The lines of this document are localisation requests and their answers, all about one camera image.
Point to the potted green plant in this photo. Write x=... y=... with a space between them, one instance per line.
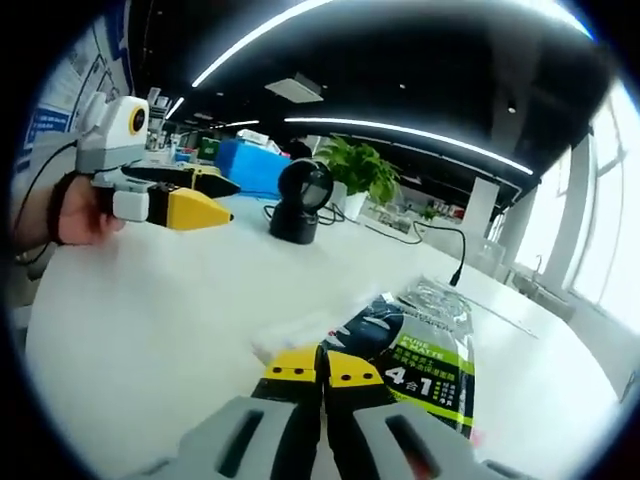
x=360 y=170

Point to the black barcode scanner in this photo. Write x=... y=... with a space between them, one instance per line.
x=300 y=200

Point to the small potted plant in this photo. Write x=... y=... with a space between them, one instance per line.
x=430 y=214

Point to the short ceiling light strip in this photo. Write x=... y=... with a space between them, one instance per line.
x=174 y=107

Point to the translucent blue sheet goods packet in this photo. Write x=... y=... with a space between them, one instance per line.
x=285 y=340

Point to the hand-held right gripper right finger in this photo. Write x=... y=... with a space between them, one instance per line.
x=400 y=445

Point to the white cardboard box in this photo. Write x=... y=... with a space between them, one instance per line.
x=255 y=139

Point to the metal faucet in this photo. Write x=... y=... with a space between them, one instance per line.
x=538 y=262

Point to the ceiling vent panel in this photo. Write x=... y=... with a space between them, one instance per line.
x=295 y=87

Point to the large window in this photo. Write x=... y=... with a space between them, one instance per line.
x=610 y=210

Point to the long ceiling light strip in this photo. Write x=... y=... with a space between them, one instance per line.
x=400 y=131
x=250 y=42

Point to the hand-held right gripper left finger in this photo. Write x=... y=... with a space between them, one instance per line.
x=240 y=440

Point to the black green sheet goods packet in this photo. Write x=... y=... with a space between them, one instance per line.
x=420 y=360

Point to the blue plastic crate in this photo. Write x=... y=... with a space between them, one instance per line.
x=255 y=167

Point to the green box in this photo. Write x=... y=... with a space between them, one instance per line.
x=210 y=150

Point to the narrow window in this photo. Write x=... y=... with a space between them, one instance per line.
x=542 y=225

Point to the blue white wall poster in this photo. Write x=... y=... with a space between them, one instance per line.
x=80 y=75

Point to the person's left hand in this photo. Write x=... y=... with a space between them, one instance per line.
x=87 y=215

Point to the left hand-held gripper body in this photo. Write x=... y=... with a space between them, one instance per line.
x=112 y=137

